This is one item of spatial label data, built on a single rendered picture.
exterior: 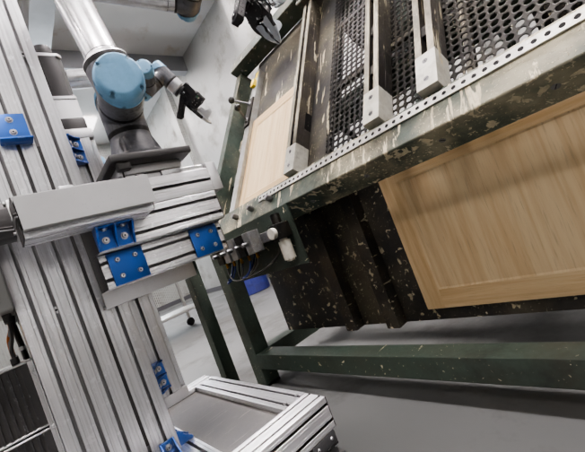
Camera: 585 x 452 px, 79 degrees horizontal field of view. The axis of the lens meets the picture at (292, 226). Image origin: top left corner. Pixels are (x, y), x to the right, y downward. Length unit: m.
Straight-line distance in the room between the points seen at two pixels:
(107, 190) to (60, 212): 0.10
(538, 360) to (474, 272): 0.33
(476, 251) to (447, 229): 0.11
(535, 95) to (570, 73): 0.07
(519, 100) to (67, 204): 1.00
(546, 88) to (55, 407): 1.36
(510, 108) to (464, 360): 0.70
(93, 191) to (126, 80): 0.30
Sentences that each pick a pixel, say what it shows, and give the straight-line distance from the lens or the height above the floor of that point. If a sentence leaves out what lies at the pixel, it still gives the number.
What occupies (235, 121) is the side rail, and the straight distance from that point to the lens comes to 2.33.
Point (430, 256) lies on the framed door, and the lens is 1.35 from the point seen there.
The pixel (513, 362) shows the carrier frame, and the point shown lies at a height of 0.17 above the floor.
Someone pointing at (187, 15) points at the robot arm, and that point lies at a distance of 1.44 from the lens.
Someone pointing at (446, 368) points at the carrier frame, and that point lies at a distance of 1.25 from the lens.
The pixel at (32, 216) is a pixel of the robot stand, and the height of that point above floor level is 0.90.
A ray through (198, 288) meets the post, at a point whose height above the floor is 0.61.
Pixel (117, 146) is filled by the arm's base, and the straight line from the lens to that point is 1.11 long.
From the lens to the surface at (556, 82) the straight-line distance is 0.96.
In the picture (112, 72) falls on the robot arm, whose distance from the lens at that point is 1.03.
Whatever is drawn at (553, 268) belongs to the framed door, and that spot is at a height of 0.33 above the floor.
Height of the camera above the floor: 0.69
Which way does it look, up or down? 2 degrees up
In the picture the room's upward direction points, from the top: 21 degrees counter-clockwise
